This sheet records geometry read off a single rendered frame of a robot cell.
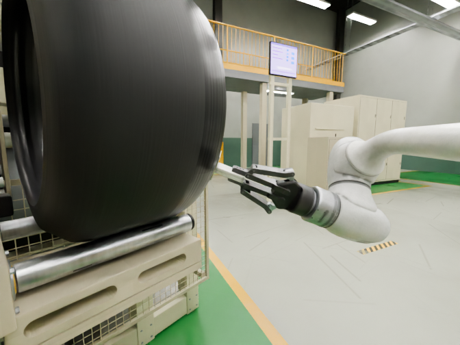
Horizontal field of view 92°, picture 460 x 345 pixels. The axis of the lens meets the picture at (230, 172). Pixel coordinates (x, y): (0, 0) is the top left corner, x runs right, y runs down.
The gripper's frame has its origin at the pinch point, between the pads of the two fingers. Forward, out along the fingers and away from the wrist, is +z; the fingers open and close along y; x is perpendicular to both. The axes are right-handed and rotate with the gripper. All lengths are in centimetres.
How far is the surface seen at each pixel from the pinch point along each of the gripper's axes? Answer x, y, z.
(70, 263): -20.8, 16.5, 21.3
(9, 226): -8, 30, 43
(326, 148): 372, 58, -209
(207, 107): -5.7, -13.2, 9.3
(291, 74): 407, -33, -89
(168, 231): -6.8, 16.7, 8.4
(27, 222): -5, 30, 41
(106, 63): -16.3, -15.9, 22.0
